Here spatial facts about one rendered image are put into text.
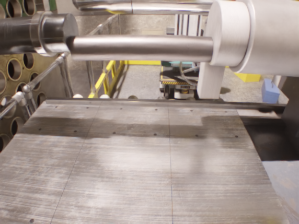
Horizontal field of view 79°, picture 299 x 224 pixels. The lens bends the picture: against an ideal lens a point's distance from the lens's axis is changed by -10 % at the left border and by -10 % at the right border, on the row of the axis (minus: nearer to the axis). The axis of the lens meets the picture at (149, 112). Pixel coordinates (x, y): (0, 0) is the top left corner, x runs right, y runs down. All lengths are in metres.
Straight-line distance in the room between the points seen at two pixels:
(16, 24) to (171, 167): 0.70
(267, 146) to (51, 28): 0.97
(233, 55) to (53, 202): 0.70
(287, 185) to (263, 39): 0.55
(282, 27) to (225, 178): 0.50
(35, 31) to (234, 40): 0.57
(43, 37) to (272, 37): 0.66
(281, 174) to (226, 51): 0.55
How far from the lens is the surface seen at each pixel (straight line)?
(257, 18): 0.60
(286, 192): 0.87
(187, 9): 0.93
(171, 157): 0.76
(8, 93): 2.37
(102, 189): 0.69
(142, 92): 3.04
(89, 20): 8.91
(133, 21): 8.52
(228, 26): 0.59
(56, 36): 0.67
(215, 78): 0.79
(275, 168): 0.93
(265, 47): 0.61
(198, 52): 0.64
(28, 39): 0.72
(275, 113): 1.17
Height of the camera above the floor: 1.49
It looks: 35 degrees down
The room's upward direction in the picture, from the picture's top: straight up
